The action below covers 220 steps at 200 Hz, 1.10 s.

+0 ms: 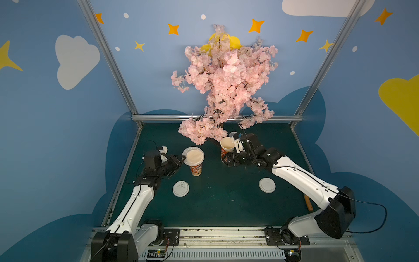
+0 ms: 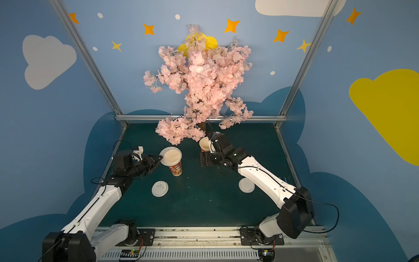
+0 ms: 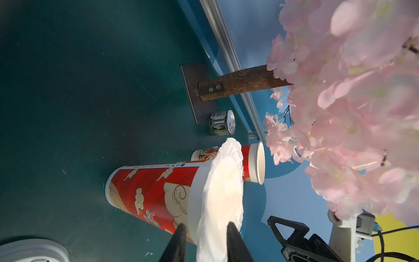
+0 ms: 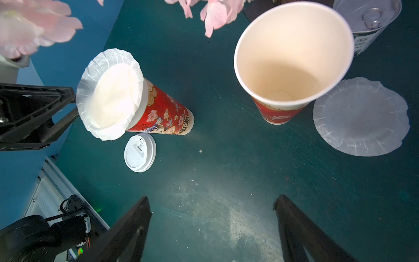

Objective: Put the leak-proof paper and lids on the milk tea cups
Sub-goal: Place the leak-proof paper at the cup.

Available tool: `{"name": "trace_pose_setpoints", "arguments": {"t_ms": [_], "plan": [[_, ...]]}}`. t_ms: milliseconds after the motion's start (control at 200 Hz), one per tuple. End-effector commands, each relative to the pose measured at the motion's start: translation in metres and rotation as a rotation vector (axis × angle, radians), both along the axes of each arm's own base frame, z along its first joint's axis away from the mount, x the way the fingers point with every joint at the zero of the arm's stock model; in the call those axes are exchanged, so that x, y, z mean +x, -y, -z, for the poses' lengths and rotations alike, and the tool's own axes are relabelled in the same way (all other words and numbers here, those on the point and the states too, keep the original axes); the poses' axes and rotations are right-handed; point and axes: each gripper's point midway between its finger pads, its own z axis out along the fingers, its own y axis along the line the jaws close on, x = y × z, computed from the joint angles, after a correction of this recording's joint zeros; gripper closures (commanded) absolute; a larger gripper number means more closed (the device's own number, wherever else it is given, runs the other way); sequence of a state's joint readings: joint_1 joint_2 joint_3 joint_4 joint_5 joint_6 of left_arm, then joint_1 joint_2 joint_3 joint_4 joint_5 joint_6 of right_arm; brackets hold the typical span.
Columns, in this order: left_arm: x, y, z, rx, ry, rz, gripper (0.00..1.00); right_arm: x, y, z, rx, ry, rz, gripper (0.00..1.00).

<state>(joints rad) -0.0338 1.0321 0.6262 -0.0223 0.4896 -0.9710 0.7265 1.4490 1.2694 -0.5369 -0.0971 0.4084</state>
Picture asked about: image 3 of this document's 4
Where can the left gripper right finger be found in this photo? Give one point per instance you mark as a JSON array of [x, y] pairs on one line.
[[237, 251]]

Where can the tree metal base plate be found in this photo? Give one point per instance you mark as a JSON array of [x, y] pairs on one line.
[[192, 75]]

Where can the pink cherry blossom tree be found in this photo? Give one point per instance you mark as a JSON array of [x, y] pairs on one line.
[[349, 73]]

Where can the leak-proof paper sheet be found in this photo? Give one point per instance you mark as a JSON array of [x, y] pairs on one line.
[[222, 203]]

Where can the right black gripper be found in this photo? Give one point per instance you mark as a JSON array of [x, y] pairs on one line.
[[299, 249]]

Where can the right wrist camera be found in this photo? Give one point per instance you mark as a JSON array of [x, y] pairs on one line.
[[346, 235]]

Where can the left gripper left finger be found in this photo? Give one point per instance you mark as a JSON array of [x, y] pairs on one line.
[[175, 250]]

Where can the aluminium frame bars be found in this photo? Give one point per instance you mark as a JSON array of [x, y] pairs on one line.
[[220, 31]]

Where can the red paper cup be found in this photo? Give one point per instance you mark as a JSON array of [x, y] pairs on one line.
[[163, 195], [253, 161]]

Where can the left white cup lid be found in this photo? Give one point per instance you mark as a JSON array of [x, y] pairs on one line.
[[34, 250]]

